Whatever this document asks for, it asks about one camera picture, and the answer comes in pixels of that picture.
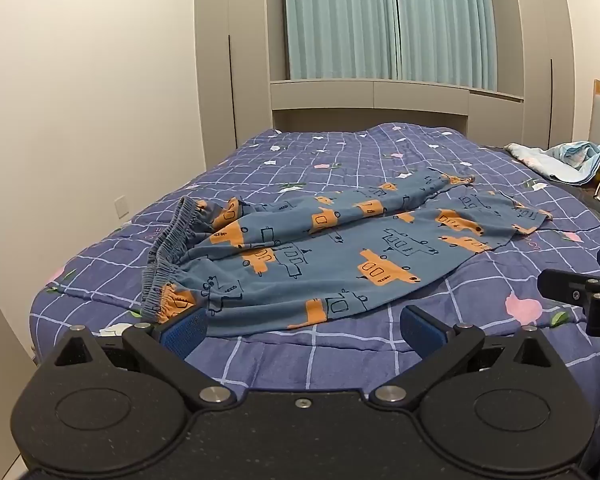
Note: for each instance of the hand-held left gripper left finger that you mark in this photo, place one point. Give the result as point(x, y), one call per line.
point(182, 332)

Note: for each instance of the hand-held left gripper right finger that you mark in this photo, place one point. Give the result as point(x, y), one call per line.
point(422, 332)

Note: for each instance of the blue pants with orange print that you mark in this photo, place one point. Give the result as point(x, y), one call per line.
point(290, 260)

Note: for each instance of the light blue folded cloth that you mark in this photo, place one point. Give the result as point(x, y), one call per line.
point(560, 160)

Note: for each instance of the purple checked bed blanket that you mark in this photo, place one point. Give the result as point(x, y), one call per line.
point(330, 160)

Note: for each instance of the grey tall wardrobe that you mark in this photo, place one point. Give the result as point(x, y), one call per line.
point(540, 60)
point(230, 60)

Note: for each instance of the teal window curtain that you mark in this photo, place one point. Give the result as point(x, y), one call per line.
point(390, 20)

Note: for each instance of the white wall socket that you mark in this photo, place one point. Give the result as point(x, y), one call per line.
point(121, 206)

